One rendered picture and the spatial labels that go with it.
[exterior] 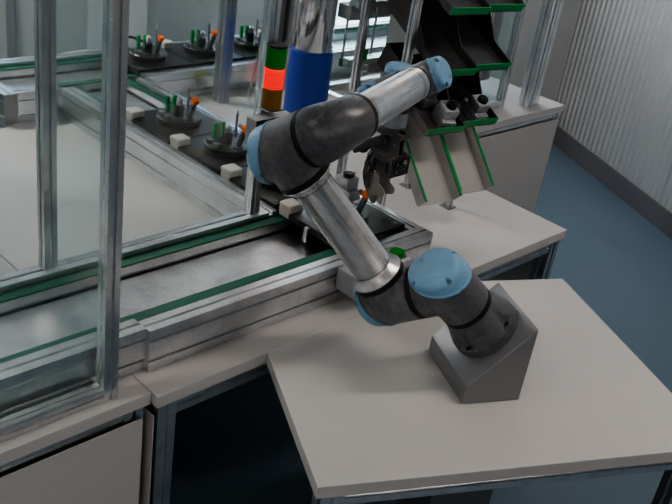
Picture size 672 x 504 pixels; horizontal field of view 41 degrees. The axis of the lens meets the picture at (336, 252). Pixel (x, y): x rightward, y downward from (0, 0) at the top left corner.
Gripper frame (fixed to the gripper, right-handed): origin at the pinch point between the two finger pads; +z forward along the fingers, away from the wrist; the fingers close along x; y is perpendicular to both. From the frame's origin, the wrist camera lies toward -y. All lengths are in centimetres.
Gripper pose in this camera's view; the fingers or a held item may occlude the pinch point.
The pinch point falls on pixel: (371, 197)
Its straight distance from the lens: 229.7
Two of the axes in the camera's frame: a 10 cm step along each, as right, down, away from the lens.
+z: -1.4, 8.7, 4.6
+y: 6.9, 4.2, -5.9
